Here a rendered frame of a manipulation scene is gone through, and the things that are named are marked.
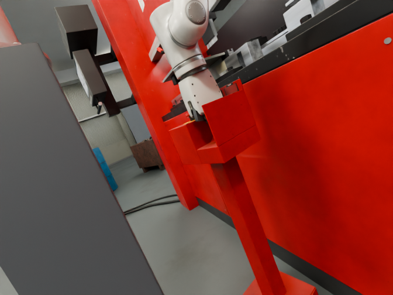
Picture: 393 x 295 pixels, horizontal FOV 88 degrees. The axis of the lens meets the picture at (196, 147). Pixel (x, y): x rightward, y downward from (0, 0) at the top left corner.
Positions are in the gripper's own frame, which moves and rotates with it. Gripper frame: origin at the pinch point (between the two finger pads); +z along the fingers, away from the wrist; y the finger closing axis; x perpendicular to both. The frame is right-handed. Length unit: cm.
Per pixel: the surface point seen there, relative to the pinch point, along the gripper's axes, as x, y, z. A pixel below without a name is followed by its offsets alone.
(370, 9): 32.5, -13.7, -9.8
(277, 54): 12.4, -18.5, -10.4
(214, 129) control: 4.9, 5.4, -1.1
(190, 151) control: -7.4, 6.6, 3.3
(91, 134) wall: -983, -153, -80
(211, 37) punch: -28, -44, -32
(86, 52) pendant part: -136, -25, -81
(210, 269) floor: -49, 3, 74
